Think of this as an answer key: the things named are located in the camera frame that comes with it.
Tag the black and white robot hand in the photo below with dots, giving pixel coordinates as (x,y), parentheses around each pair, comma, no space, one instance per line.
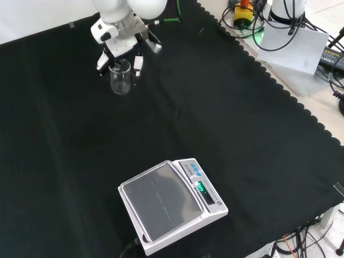
(118,40)

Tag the clear glass beaker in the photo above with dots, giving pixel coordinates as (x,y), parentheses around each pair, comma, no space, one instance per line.
(120,79)

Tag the white electronic balance steel pan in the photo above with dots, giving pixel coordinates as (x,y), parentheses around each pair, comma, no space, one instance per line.
(172,204)

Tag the grey tape strip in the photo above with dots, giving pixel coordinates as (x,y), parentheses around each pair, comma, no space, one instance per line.
(71,25)

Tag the black bench cloth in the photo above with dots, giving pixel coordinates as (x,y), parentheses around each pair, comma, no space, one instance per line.
(150,129)

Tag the yellow stop button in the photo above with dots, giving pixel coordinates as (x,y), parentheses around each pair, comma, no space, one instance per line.
(243,14)

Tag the pale board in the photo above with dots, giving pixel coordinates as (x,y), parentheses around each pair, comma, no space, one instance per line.
(294,48)

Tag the black power adapter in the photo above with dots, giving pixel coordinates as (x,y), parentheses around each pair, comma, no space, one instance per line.
(331,60)

